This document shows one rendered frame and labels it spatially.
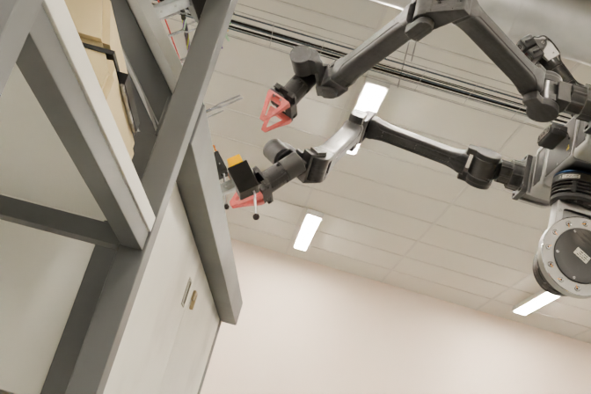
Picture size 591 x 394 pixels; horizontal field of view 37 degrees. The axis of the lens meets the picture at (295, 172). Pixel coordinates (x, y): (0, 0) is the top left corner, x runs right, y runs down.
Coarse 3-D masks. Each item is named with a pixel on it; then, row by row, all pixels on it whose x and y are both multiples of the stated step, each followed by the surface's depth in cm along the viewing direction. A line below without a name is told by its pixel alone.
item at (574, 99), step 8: (576, 88) 206; (584, 88) 207; (576, 96) 206; (584, 96) 206; (576, 104) 206; (584, 104) 206; (568, 112) 209; (576, 112) 207; (584, 112) 206; (584, 120) 209; (584, 128) 211
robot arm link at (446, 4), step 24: (432, 0) 193; (456, 0) 189; (456, 24) 193; (480, 24) 192; (480, 48) 199; (504, 48) 197; (504, 72) 204; (528, 72) 202; (552, 72) 210; (528, 96) 206; (552, 120) 210
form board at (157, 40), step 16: (128, 0) 143; (144, 0) 130; (144, 16) 129; (144, 32) 140; (160, 32) 128; (160, 48) 127; (128, 64) 223; (160, 64) 138; (176, 64) 126; (176, 80) 125
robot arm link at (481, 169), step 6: (474, 156) 251; (474, 162) 251; (480, 162) 249; (468, 168) 254; (474, 168) 251; (480, 168) 250; (486, 168) 249; (492, 168) 248; (498, 168) 252; (474, 174) 251; (480, 174) 250; (486, 174) 250; (492, 174) 251; (498, 174) 254; (486, 180) 250
